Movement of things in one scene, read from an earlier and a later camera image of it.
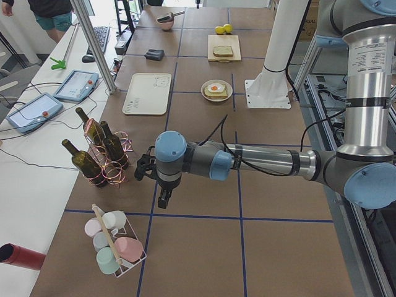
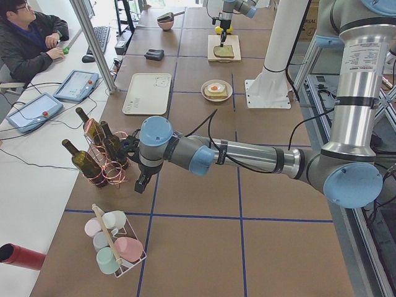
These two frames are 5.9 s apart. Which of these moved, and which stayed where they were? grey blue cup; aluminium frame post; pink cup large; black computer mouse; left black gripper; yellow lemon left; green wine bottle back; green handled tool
Moved: green handled tool; left black gripper
Stayed: grey blue cup; yellow lemon left; aluminium frame post; black computer mouse; green wine bottle back; pink cup large
